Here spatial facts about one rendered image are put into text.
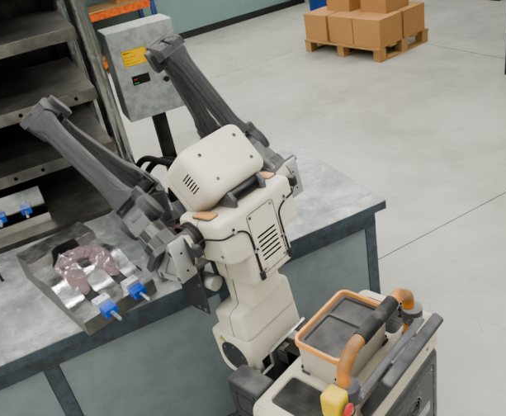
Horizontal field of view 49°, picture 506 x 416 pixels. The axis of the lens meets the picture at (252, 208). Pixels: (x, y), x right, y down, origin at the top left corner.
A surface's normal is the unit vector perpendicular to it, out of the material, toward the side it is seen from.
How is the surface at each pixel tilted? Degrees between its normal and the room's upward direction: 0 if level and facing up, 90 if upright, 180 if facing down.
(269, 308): 82
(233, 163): 48
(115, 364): 90
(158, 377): 90
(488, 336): 0
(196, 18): 90
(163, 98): 90
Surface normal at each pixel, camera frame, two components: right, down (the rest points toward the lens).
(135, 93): 0.43, 0.40
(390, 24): 0.62, 0.31
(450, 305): -0.17, -0.85
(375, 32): -0.77, 0.43
